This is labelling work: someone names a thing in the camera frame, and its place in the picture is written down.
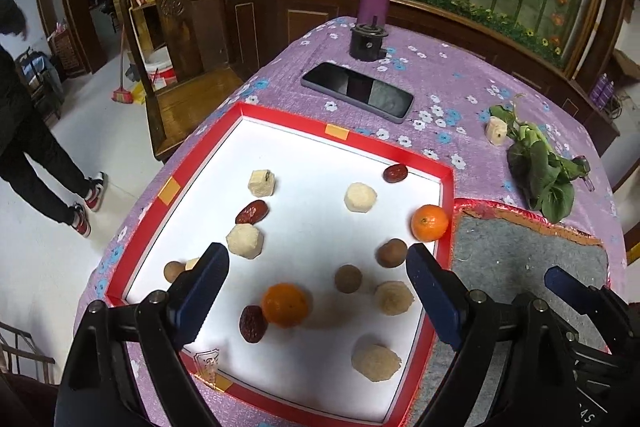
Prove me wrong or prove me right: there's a pale sugarcane chunk with hole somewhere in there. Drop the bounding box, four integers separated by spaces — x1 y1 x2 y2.
485 116 508 146

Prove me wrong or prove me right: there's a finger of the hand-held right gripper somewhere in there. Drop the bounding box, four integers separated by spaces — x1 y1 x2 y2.
544 266 633 335

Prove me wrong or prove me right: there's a grey felt mat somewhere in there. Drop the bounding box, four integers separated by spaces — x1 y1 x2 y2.
400 198 608 427

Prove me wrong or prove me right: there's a small black round device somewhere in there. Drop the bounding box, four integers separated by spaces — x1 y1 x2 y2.
349 21 390 62

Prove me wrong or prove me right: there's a dark metal chair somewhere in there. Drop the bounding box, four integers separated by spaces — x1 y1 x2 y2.
0 322 56 388

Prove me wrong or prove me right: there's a red shallow box with white inside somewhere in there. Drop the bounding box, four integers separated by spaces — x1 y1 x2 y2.
105 102 455 425

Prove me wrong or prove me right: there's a green leafy vegetable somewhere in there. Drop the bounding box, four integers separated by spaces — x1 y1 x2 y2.
489 94 576 224

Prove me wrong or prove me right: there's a black car key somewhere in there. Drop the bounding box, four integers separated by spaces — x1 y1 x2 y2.
572 157 597 192

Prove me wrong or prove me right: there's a wicker basket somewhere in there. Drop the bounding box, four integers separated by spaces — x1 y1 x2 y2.
52 24 81 78

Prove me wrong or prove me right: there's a mandarin orange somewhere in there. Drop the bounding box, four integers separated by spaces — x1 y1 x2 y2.
261 283 309 328
411 204 450 242

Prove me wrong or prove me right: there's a carved wooden chair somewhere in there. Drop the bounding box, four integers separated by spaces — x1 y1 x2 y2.
105 0 246 162

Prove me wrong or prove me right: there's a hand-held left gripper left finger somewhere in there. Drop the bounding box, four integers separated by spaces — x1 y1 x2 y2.
54 243 231 427

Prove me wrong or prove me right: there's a red broom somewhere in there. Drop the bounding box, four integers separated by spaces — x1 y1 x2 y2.
112 24 133 105

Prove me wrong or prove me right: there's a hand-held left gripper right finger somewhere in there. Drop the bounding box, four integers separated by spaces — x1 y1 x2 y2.
406 243 583 427

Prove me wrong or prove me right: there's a purple floral tablecloth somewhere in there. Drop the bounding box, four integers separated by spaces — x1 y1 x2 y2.
82 16 628 427

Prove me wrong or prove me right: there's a black smartphone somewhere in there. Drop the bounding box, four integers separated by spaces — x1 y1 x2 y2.
301 62 416 124

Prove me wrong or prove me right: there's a red date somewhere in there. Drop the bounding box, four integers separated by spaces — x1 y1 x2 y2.
239 305 266 344
383 163 410 184
235 200 269 225

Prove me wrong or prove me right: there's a white bucket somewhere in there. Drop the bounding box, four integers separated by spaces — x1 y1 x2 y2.
145 47 178 90

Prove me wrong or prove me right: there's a brown longan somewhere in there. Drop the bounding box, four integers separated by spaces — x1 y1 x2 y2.
164 260 187 284
376 239 406 269
334 265 363 294

